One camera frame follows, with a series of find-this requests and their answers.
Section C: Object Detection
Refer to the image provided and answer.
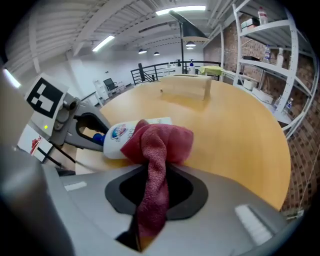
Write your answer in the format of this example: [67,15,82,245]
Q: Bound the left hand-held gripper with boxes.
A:
[24,72,111,153]

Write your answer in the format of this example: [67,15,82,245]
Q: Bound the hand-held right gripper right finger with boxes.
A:
[141,163,296,256]

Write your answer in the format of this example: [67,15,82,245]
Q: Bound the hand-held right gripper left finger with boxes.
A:
[58,163,150,256]

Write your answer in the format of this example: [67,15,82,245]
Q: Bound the white soap dispenser blue pump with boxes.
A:
[92,120,142,160]

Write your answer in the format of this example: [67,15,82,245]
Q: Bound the red cloth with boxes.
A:
[119,119,195,239]

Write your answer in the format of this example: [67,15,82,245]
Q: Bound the white rolling cabinet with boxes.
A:
[92,79,110,106]

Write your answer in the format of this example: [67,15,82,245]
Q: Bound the black office chair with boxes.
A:
[103,77,120,95]

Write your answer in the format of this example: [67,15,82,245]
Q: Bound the white box red print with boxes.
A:
[16,124,55,163]

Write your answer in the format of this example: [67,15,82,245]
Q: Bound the white paper sheet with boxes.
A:
[145,116,174,126]

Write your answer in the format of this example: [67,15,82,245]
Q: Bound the black metal railing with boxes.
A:
[130,60,222,86]

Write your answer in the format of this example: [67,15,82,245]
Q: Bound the long ceiling light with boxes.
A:
[155,5,207,17]
[92,35,116,53]
[2,68,22,89]

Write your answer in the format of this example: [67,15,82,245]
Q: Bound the wooden tissue box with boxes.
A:
[159,74,213,102]

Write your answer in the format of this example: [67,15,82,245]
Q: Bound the yellow-green table cover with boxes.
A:
[199,65,225,76]

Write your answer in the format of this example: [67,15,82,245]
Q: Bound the black floor lamp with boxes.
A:
[168,9,211,75]

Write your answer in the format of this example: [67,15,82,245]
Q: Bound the white storage box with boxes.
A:
[243,79,259,91]

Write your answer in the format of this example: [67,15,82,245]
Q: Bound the white plastic bottle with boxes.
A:
[276,47,285,67]

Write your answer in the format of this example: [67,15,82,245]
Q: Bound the white metal shelving unit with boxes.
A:
[231,1,320,140]

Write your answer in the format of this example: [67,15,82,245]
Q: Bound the small white box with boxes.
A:
[240,20,257,30]

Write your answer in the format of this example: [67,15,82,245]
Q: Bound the clear bottle red cap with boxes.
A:
[257,6,269,26]

